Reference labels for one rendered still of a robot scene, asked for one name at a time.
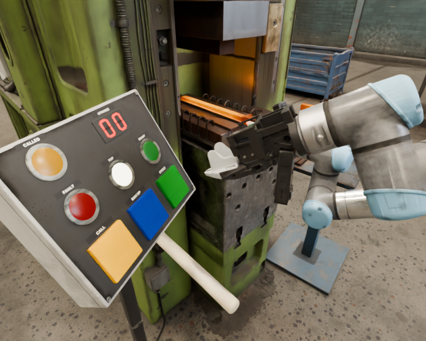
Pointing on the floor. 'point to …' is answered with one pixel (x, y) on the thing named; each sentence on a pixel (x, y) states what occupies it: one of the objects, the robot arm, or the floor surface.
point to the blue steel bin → (318, 69)
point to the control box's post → (132, 310)
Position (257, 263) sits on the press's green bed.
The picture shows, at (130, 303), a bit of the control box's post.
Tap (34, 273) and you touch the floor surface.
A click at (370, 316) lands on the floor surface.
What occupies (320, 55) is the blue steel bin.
